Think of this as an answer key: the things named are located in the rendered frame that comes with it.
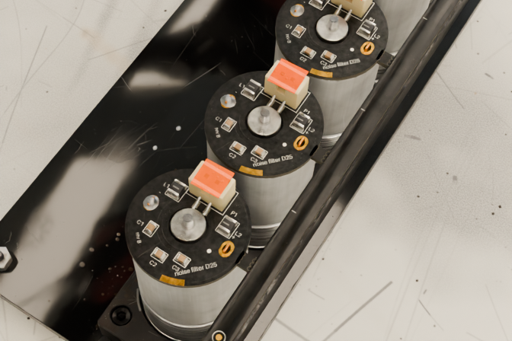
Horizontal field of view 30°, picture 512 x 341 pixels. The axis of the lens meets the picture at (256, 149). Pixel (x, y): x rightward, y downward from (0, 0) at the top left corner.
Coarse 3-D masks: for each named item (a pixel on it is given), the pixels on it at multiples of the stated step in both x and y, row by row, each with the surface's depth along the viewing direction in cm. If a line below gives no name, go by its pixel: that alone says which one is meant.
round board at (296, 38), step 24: (288, 0) 21; (312, 0) 21; (288, 24) 21; (312, 24) 21; (360, 24) 21; (384, 24) 21; (288, 48) 21; (312, 48) 21; (336, 48) 21; (360, 48) 21; (384, 48) 21; (312, 72) 21; (336, 72) 21; (360, 72) 21
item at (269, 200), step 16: (256, 112) 20; (272, 112) 20; (256, 128) 20; (272, 128) 20; (208, 144) 20; (240, 176) 20; (288, 176) 20; (304, 176) 20; (240, 192) 20; (256, 192) 20; (272, 192) 20; (288, 192) 21; (256, 208) 21; (272, 208) 21; (288, 208) 21; (256, 224) 22; (272, 224) 22; (256, 240) 23
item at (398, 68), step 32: (448, 0) 22; (416, 32) 21; (384, 64) 21; (416, 64) 21; (384, 96) 20; (352, 128) 20; (320, 160) 20; (352, 160) 20; (320, 192) 19; (288, 224) 19; (288, 256) 19; (256, 288) 18; (224, 320) 18
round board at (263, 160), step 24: (264, 72) 21; (216, 96) 20; (240, 96) 20; (264, 96) 20; (312, 96) 20; (216, 120) 20; (240, 120) 20; (288, 120) 20; (312, 120) 20; (216, 144) 20; (240, 144) 20; (264, 144) 20; (288, 144) 20; (312, 144) 20; (240, 168) 19; (264, 168) 20; (288, 168) 20
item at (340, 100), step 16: (320, 32) 21; (336, 32) 21; (368, 48) 21; (320, 80) 21; (352, 80) 21; (368, 80) 21; (320, 96) 21; (336, 96) 21; (352, 96) 22; (336, 112) 22; (352, 112) 22; (336, 128) 23; (320, 144) 23
